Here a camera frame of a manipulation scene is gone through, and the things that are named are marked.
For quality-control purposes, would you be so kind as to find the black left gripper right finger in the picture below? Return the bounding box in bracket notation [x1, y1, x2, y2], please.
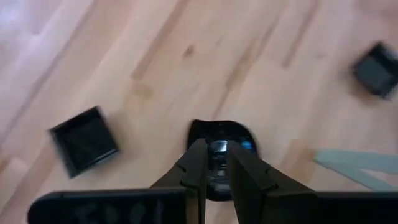
[228, 141, 318, 224]

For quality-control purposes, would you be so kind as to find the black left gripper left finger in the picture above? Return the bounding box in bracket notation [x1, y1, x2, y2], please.
[151, 138, 208, 224]

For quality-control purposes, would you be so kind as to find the black leaf-shaped plate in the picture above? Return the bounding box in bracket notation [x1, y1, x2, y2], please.
[187, 119, 259, 202]

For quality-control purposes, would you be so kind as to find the pale green perforated metal shelf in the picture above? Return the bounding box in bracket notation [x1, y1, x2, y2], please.
[313, 148, 398, 191]

